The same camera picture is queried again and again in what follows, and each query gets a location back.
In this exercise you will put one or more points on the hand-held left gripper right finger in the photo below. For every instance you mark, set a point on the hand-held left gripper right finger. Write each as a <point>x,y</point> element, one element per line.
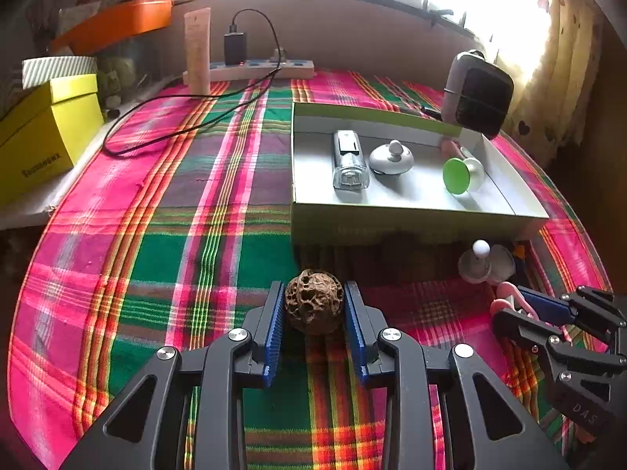
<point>355,338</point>

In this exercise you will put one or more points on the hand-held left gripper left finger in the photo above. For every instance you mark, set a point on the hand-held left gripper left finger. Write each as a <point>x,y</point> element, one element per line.
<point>274,338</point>

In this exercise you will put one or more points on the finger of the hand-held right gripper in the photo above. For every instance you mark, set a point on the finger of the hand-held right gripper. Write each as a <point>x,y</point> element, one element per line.
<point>519,328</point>
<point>546,306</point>

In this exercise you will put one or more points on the small pink and white clip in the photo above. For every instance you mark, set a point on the small pink and white clip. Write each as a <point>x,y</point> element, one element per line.
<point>500,306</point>

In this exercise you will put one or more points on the carved brown walnut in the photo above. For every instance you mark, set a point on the carved brown walnut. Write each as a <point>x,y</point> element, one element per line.
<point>313,301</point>

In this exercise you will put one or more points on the blue and orange toy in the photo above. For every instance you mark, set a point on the blue and orange toy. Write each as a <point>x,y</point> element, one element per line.
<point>519,253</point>

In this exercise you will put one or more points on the white round jar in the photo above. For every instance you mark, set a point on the white round jar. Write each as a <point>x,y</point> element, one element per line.
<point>503,260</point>

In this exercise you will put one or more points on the white base with ball pin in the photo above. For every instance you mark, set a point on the white base with ball pin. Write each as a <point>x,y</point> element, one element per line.
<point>472,267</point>

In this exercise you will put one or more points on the green and white cardboard box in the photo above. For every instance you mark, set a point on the green and white cardboard box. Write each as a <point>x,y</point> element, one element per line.
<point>416,215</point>

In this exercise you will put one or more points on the green and white spool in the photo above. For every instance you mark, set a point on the green and white spool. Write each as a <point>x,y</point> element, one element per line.
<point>458,176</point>

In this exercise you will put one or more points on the black and clear lighter device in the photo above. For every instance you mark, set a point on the black and clear lighter device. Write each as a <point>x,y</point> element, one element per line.
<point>349,166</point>

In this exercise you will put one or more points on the white knob lid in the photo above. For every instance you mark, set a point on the white knob lid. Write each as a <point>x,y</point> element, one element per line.
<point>392,159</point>

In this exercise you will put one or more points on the pink and green plaid tablecloth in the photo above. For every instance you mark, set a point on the pink and green plaid tablecloth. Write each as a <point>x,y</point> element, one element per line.
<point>147,254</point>

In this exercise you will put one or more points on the grey desktop heater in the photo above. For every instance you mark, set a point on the grey desktop heater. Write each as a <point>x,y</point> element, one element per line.
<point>482,98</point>

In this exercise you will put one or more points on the heart print curtain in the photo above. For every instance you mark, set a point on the heart print curtain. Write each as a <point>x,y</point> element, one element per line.
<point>553,68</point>

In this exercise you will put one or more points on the white power strip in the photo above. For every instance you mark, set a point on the white power strip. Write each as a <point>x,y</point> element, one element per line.
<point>294,69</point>

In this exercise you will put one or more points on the black charger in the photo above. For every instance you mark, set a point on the black charger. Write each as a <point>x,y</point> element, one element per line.
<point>235,49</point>

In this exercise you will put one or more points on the cream tube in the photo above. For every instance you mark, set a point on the cream tube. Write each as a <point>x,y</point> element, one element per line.
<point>198,54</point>

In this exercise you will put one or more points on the yellow cardboard box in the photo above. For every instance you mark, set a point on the yellow cardboard box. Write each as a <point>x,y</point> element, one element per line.
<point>44,142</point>

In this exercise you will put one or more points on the green striped box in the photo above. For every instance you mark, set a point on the green striped box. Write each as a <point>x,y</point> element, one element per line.
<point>59,66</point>

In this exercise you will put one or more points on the orange box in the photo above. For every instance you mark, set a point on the orange box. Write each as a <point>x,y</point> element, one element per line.
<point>132,17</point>

